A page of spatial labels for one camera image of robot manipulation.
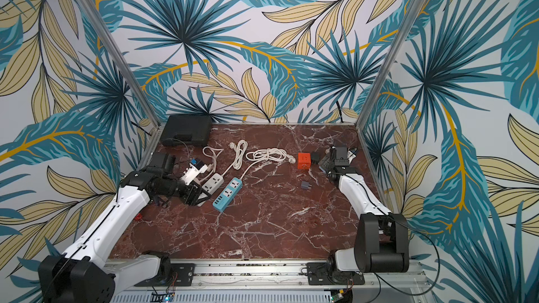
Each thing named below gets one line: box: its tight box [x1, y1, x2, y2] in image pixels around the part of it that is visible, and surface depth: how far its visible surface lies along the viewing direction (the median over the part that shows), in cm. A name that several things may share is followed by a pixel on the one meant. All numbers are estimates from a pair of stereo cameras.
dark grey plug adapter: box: [301, 180, 313, 191], surface depth 97 cm
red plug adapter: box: [296, 152, 311, 170], surface depth 102 cm
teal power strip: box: [211, 176, 243, 213], surface depth 92 cm
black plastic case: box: [160, 115, 212, 147], surface depth 116 cm
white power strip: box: [199, 173, 225, 200], surface depth 97 cm
